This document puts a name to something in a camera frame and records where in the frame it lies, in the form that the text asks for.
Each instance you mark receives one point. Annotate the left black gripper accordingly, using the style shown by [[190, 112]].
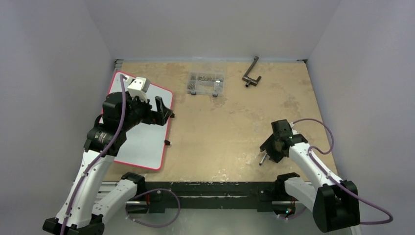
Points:
[[152, 116]]

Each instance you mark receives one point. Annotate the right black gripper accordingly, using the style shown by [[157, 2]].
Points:
[[273, 148]]

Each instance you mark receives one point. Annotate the white whiteboard marker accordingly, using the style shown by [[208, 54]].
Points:
[[263, 160]]

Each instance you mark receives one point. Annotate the red framed whiteboard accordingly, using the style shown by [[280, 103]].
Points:
[[145, 144]]

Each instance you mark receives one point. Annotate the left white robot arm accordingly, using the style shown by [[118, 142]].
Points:
[[80, 215]]

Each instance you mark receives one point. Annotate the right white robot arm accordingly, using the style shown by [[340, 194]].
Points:
[[327, 196]]

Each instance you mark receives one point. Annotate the clear plastic screw box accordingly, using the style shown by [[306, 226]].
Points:
[[206, 83]]

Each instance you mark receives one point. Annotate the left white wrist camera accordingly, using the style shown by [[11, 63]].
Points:
[[137, 87]]

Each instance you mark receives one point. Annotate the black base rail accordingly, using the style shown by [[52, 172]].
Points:
[[259, 196]]

